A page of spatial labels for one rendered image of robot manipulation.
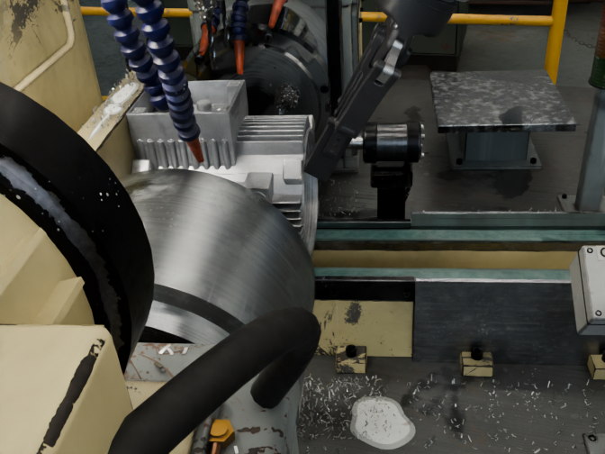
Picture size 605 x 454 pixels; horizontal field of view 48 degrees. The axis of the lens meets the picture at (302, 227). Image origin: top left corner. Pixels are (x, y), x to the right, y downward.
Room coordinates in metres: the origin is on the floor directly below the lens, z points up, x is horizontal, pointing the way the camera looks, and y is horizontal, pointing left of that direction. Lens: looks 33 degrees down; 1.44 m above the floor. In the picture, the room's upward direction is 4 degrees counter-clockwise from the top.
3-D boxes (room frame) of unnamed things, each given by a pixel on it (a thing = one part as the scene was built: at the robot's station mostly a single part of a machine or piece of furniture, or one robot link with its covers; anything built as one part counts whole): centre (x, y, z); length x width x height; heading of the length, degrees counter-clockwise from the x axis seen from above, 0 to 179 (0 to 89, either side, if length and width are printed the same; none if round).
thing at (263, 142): (0.75, 0.08, 1.02); 0.20 x 0.19 x 0.19; 81
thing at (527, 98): (1.22, -0.39, 0.86); 0.27 x 0.24 x 0.12; 172
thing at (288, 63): (1.08, 0.04, 1.04); 0.41 x 0.25 x 0.25; 172
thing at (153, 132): (0.76, 0.12, 1.11); 0.12 x 0.11 x 0.07; 81
